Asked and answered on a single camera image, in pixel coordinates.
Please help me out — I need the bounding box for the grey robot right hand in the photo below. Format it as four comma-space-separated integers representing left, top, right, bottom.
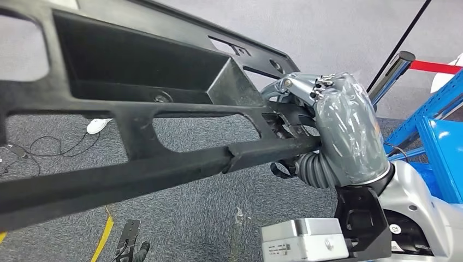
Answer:
260, 72, 392, 188

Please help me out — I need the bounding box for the black plastic frame part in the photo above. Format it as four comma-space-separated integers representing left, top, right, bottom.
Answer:
0, 0, 323, 232

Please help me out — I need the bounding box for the blue metal shelf rack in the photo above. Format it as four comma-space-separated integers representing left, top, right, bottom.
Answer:
383, 68, 463, 205

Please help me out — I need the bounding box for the thin black pole stand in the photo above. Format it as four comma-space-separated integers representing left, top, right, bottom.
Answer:
366, 0, 433, 93

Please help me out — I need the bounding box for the red barrier belt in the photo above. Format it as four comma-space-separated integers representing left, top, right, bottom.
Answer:
408, 59, 463, 75

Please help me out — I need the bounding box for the small white device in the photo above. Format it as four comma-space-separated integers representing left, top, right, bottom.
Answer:
86, 118, 113, 135

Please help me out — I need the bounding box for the yellow floor tape strip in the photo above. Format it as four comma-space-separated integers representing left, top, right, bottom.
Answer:
0, 206, 115, 262

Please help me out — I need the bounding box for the chrome stanchion post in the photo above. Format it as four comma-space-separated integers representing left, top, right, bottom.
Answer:
367, 50, 417, 108

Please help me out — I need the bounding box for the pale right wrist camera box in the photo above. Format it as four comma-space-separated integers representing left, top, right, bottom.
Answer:
261, 218, 350, 262

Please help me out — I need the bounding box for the black bracket with cable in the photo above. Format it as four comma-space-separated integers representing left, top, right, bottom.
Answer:
115, 219, 151, 262

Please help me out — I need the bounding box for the thin black floor cable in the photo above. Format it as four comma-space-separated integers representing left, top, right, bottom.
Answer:
0, 132, 102, 178

